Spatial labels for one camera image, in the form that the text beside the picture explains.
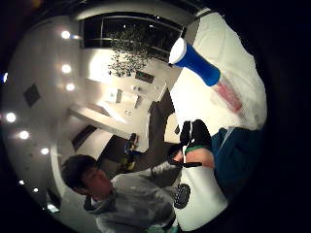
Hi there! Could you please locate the large dark window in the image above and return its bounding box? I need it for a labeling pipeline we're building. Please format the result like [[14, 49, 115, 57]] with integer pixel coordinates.
[[80, 12, 185, 63]]

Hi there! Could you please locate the dark blue fabric bag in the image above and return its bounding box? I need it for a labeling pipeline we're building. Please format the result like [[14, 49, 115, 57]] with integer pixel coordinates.
[[210, 126, 264, 199]]

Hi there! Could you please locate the dark brown pillar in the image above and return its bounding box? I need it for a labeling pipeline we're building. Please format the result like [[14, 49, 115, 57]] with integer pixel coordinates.
[[142, 88, 177, 169]]

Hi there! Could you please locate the blue bottle with white cap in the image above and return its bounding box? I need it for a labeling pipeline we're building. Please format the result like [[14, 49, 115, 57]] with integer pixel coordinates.
[[168, 37, 244, 115]]

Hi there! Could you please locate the long white counter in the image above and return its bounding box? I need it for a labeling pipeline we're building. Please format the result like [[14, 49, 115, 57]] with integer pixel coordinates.
[[68, 102, 132, 140]]

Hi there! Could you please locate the row of ceiling spotlights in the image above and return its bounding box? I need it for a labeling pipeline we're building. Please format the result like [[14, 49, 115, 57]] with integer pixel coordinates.
[[2, 29, 78, 194]]

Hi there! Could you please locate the hanging green plant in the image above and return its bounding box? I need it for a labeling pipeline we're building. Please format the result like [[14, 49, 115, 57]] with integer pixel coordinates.
[[107, 24, 155, 78]]

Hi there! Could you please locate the dark framed wall picture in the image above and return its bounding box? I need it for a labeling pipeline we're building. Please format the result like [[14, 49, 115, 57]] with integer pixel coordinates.
[[134, 69, 156, 85]]

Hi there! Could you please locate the person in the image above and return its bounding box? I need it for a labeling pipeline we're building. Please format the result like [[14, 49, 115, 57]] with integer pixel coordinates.
[[60, 153, 181, 233], [121, 132, 142, 173]]

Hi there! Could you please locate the dark square ceiling vent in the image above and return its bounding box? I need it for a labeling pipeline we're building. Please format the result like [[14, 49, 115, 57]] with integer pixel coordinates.
[[22, 83, 42, 109]]

